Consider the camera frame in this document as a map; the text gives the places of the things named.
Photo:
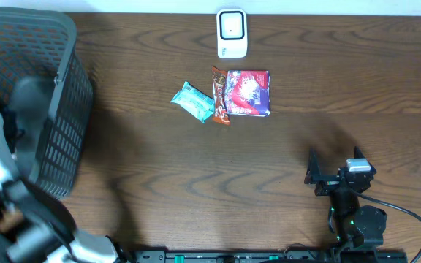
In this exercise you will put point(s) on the grey plastic mesh basket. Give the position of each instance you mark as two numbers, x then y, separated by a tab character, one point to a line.
44	83

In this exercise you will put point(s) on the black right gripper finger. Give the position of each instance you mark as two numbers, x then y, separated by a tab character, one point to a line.
357	153
313	173

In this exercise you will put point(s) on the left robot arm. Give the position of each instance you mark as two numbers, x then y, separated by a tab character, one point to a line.
34	225

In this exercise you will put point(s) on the teal snack bar wrapper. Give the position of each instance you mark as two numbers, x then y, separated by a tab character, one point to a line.
194	102

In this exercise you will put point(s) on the purple red snack pack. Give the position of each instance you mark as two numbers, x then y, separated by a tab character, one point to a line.
247	92

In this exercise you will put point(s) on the orange brown snack bar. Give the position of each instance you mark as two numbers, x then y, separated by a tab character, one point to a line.
219	83

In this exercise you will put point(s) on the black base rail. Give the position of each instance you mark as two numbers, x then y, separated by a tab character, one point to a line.
294	253

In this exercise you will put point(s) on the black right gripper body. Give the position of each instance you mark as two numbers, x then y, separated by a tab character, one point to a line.
332	183

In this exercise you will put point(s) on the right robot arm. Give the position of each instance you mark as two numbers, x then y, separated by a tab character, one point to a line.
356	225

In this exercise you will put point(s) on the white barcode scanner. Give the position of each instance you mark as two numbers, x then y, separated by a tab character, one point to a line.
232	33

